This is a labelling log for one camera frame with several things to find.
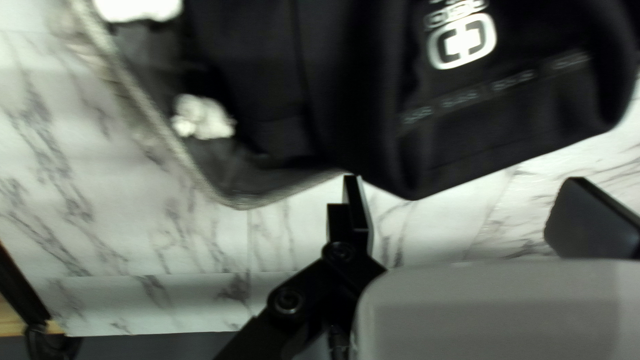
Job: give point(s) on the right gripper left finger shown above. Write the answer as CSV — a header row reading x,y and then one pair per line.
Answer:
x,y
357,220

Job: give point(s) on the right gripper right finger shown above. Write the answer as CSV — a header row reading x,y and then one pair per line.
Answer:
x,y
595,222

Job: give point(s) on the black sweatshirt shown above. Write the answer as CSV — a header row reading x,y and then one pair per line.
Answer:
x,y
350,75

